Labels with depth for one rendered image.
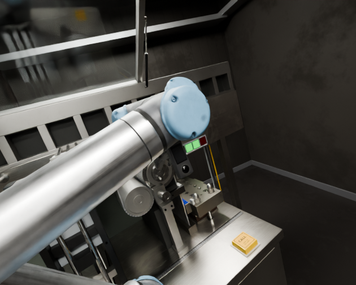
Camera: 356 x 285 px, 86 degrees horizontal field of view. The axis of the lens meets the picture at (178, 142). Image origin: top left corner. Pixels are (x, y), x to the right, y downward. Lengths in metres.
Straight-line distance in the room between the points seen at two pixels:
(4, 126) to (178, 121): 0.92
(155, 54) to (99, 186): 2.73
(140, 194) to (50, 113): 0.57
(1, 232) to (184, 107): 0.22
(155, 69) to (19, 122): 2.08
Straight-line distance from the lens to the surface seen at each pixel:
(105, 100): 1.08
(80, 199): 0.24
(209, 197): 0.96
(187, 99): 0.25
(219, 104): 1.43
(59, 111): 1.06
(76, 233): 0.70
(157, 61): 2.88
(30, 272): 0.45
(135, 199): 0.81
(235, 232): 0.95
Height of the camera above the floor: 1.53
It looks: 13 degrees down
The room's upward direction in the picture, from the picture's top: 17 degrees counter-clockwise
